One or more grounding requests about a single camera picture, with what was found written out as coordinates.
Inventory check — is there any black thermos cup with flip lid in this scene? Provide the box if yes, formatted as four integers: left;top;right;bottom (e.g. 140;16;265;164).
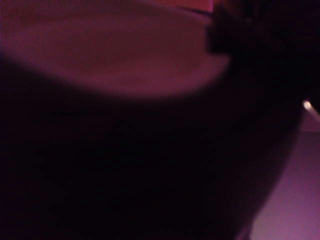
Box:
0;0;320;240

